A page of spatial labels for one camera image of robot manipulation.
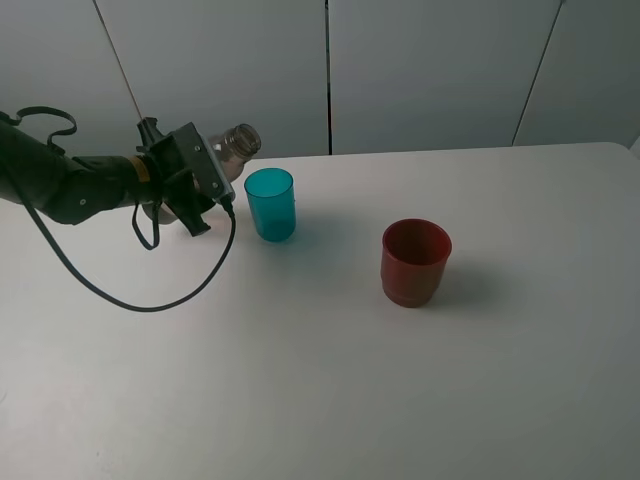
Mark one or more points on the clear plastic water bottle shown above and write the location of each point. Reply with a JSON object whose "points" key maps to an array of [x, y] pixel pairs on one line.
{"points": [[233, 148]]}

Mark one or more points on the teal translucent plastic cup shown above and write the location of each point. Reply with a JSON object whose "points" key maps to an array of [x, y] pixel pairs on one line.
{"points": [[270, 194]]}

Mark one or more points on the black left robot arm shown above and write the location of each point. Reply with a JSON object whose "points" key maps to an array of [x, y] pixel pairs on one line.
{"points": [[69, 190]]}

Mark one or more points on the red plastic cup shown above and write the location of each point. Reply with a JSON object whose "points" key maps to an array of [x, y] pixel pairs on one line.
{"points": [[414, 256]]}

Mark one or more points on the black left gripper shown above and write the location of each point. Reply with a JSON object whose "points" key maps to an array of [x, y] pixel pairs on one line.
{"points": [[169, 179]]}

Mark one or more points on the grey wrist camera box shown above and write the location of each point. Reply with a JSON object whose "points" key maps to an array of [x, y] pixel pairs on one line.
{"points": [[200, 158]]}

